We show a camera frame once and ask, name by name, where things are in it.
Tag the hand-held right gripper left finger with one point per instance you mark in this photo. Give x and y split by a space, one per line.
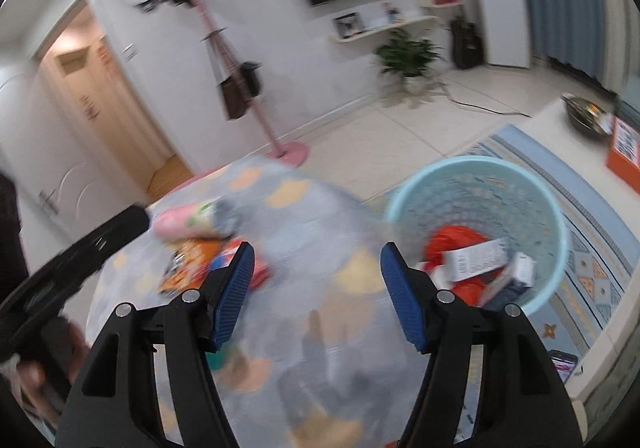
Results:
235 293

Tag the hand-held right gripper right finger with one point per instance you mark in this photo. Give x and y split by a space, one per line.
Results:
405 298

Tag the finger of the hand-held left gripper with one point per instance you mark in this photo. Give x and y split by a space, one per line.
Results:
127 225

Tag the orange plastic bag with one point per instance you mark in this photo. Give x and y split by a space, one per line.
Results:
447 240

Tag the white blue milk carton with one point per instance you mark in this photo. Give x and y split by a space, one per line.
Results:
475 255

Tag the white patterned paper bag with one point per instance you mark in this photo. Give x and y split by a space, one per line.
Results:
520 273

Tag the light blue plastic basket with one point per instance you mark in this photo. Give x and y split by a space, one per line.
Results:
500 198

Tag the black shoulder bag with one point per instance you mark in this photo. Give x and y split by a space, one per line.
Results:
252 78

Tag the person's left hand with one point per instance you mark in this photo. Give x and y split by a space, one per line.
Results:
30 375

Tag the red flat packet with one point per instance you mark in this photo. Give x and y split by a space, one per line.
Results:
260 273

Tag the pink printed bottle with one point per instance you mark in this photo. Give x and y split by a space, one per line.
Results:
180 223

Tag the orange red snack packet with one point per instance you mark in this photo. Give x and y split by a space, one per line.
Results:
190 263

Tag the person's dark clothing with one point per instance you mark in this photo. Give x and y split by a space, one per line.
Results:
10 228

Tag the teal cup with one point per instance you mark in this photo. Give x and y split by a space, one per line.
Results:
220 359

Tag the white panel door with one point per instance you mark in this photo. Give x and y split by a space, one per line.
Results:
60 168

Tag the grey orange printed tablecloth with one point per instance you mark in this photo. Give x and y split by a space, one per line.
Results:
310 238

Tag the door hanging ornament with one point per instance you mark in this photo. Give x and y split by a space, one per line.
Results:
90 108

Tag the wooden hallway door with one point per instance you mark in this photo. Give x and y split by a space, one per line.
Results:
110 103

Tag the pink coat rack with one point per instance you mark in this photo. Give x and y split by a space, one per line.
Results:
290 151

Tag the brown tote bag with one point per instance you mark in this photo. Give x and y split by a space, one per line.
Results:
232 98

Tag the black smartphone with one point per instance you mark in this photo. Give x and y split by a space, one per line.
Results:
562 365

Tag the red hanging ornament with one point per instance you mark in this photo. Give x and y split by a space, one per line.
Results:
105 56

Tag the blue patterned rug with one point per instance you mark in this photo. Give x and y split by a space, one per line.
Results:
590 248

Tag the green potted plant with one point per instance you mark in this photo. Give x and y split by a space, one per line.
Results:
407 53

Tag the dark bowl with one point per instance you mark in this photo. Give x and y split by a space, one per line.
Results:
582 118

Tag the black guitar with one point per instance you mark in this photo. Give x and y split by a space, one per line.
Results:
467 46

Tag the orange tissue box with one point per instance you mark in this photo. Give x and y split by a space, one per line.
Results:
622 153

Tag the white curved low shelf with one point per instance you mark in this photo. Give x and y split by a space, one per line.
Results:
380 31

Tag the pen holder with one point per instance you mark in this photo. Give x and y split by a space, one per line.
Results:
392 13

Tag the blue grey sofa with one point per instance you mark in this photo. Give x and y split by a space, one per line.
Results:
631 106

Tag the cream curtain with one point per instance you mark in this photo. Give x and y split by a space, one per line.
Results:
617 38

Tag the white light switch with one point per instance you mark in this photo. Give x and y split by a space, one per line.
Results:
129 51

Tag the butterfly picture frame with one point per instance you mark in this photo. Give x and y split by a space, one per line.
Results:
347 25

